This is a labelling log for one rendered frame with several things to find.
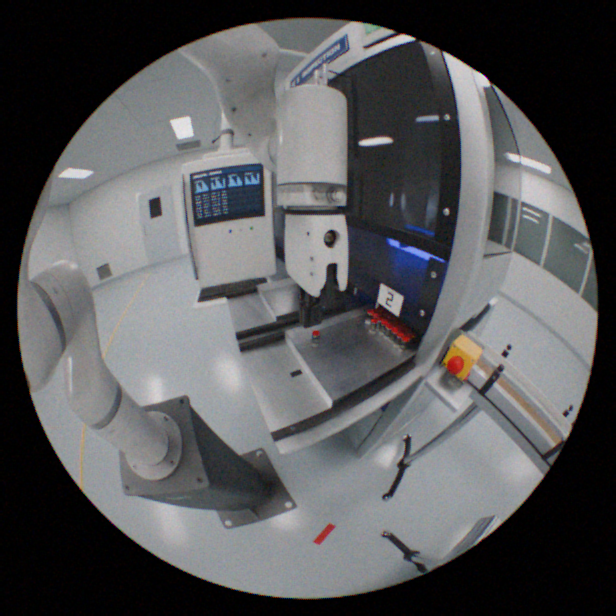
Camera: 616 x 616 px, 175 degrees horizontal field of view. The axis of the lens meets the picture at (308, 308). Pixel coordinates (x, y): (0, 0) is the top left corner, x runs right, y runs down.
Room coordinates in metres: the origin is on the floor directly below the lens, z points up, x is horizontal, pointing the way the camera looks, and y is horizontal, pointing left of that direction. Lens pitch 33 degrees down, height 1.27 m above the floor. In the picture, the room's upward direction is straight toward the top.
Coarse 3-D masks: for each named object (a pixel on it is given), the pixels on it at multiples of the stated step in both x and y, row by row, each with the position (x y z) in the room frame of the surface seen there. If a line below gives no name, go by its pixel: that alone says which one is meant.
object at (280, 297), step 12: (264, 288) 0.75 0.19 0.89; (276, 288) 0.77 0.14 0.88; (288, 288) 0.77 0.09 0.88; (264, 300) 0.63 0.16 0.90; (276, 300) 0.67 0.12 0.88; (288, 300) 0.67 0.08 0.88; (336, 300) 0.61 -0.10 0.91; (348, 300) 0.64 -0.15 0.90; (276, 312) 0.58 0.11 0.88; (288, 312) 0.53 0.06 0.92
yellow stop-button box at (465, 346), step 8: (464, 336) 0.26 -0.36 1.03; (456, 344) 0.24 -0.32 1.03; (464, 344) 0.23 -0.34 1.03; (472, 344) 0.23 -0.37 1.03; (480, 344) 0.22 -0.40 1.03; (448, 352) 0.24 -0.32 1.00; (456, 352) 0.23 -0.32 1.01; (464, 352) 0.21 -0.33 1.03; (472, 352) 0.20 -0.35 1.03; (480, 352) 0.20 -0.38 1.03; (464, 360) 0.20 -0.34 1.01; (472, 360) 0.19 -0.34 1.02; (464, 368) 0.19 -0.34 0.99; (464, 376) 0.18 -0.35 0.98
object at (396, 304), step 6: (384, 288) 0.46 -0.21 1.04; (384, 294) 0.46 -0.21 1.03; (396, 294) 0.42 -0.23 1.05; (378, 300) 0.47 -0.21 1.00; (384, 300) 0.45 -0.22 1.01; (396, 300) 0.42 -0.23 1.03; (402, 300) 0.40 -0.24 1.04; (384, 306) 0.45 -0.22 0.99; (396, 306) 0.41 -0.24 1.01; (396, 312) 0.41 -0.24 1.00
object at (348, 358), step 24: (360, 312) 0.56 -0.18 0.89; (288, 336) 0.41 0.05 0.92; (336, 336) 0.45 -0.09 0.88; (360, 336) 0.45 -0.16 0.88; (312, 360) 0.36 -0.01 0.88; (336, 360) 0.35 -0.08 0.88; (360, 360) 0.35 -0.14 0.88; (384, 360) 0.34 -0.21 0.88; (408, 360) 0.32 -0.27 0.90; (336, 384) 0.27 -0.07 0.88; (360, 384) 0.27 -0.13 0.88
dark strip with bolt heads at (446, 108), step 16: (432, 48) 0.34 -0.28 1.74; (432, 64) 0.35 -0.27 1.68; (432, 80) 0.36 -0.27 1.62; (448, 80) 0.33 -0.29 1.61; (448, 96) 0.34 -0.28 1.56; (448, 112) 0.34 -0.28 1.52; (448, 128) 0.34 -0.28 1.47; (448, 144) 0.35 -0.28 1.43; (448, 160) 0.35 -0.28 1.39; (448, 176) 0.35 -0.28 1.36; (448, 192) 0.34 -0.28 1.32; (448, 208) 0.34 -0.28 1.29; (448, 224) 0.34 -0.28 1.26; (448, 240) 0.33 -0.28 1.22; (432, 272) 0.35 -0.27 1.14
